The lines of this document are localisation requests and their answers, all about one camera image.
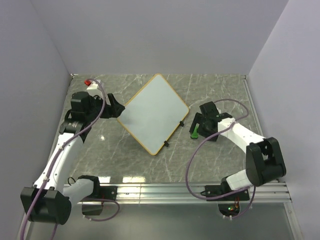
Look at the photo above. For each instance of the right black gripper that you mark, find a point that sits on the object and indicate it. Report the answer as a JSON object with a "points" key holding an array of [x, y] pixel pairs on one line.
{"points": [[199, 118]]}

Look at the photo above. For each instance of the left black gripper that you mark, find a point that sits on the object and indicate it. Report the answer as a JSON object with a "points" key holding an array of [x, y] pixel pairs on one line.
{"points": [[114, 110]]}

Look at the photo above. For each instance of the green whiteboard eraser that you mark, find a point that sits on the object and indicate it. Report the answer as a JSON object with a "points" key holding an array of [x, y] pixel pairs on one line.
{"points": [[195, 134]]}

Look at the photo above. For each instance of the yellow-framed whiteboard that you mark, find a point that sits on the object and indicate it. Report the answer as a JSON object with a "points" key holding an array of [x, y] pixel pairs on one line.
{"points": [[153, 114]]}

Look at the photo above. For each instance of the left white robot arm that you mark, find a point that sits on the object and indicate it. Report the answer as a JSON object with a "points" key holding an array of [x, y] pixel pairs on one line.
{"points": [[48, 200]]}

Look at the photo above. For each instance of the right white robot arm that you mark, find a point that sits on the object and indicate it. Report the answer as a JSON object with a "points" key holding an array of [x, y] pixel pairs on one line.
{"points": [[264, 160]]}

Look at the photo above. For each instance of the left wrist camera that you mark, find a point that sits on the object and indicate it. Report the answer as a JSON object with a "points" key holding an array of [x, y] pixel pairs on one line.
{"points": [[93, 88]]}

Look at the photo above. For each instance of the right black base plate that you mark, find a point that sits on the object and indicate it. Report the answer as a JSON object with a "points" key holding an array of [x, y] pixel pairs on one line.
{"points": [[217, 190]]}

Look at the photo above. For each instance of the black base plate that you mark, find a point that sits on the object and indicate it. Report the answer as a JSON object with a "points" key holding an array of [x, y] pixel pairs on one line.
{"points": [[108, 192], [217, 190]]}

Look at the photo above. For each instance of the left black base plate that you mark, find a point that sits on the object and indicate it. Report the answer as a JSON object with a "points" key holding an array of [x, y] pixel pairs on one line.
{"points": [[108, 192]]}

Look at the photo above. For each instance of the aluminium mounting rail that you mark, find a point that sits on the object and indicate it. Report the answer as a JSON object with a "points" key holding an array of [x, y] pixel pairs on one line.
{"points": [[177, 193]]}

